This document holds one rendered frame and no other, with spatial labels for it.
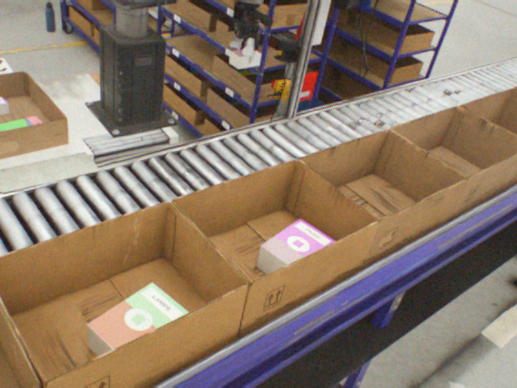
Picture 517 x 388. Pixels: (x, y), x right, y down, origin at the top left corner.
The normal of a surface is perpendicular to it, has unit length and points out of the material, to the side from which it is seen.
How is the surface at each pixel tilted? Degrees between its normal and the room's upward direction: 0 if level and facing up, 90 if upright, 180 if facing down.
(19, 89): 89
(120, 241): 90
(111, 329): 0
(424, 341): 0
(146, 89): 90
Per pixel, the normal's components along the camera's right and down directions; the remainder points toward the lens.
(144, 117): 0.58, 0.56
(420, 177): -0.76, 0.26
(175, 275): 0.16, -0.79
